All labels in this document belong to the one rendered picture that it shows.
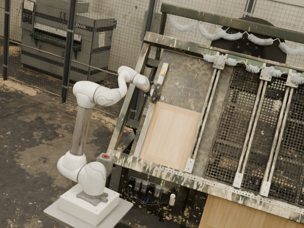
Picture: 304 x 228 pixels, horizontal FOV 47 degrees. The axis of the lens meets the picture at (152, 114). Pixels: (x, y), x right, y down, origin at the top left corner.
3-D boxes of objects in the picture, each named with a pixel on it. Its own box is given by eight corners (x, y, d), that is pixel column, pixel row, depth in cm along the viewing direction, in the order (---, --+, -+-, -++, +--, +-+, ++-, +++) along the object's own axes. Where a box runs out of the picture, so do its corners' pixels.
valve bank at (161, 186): (119, 197, 318) (123, 175, 309) (125, 189, 331) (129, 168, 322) (172, 215, 309) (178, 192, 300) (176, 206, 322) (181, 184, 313)
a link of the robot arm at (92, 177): (96, 199, 255) (101, 173, 247) (75, 189, 261) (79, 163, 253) (108, 189, 269) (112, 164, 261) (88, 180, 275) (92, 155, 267)
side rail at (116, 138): (110, 149, 339) (107, 148, 329) (145, 46, 360) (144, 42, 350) (116, 151, 338) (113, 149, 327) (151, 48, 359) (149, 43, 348)
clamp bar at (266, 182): (256, 194, 307) (261, 193, 284) (287, 69, 330) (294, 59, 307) (268, 197, 305) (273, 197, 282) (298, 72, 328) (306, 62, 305)
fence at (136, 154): (133, 156, 329) (133, 155, 325) (163, 64, 347) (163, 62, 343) (139, 158, 328) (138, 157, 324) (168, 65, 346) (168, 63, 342)
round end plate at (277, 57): (200, 83, 392) (218, 9, 363) (201, 81, 397) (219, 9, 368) (273, 101, 377) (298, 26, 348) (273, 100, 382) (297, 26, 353)
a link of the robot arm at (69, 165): (75, 187, 259) (51, 175, 266) (87, 179, 274) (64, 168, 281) (95, 87, 238) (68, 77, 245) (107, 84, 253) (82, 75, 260)
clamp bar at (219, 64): (182, 171, 320) (181, 168, 297) (217, 53, 342) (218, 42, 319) (193, 174, 318) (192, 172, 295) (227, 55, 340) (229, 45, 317)
